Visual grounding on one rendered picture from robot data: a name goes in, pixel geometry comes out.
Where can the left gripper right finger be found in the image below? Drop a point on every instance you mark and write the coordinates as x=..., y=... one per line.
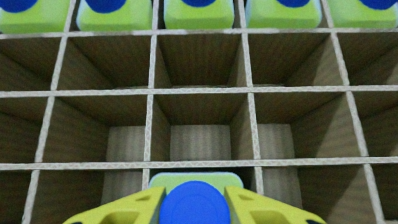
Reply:
x=246, y=207

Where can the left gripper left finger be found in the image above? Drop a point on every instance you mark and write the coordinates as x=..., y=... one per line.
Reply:
x=141, y=208

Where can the brown cardboard carton with grid dividers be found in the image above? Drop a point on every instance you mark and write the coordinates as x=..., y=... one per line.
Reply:
x=195, y=122

